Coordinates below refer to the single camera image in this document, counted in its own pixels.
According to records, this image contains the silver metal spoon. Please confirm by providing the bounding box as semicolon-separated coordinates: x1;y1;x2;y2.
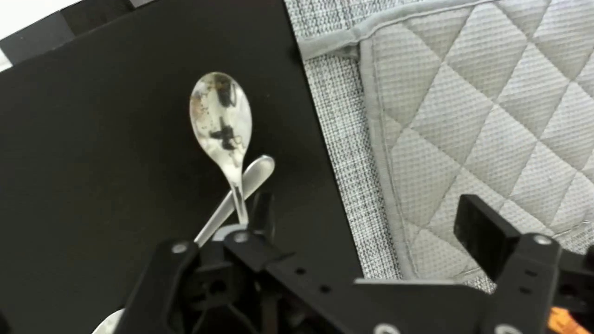
190;71;253;225

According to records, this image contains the grey quilted pot holder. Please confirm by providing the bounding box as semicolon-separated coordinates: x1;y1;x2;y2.
357;0;594;295

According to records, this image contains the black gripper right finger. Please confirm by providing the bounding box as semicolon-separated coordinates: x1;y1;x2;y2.
455;195;561;334

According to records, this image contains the grey woven placemat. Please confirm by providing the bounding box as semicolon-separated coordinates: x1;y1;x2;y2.
282;0;594;295

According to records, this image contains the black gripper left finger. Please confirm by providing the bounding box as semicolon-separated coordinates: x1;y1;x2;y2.
117;232;297;334

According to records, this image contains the black side table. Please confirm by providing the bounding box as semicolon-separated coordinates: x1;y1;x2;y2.
0;0;360;334

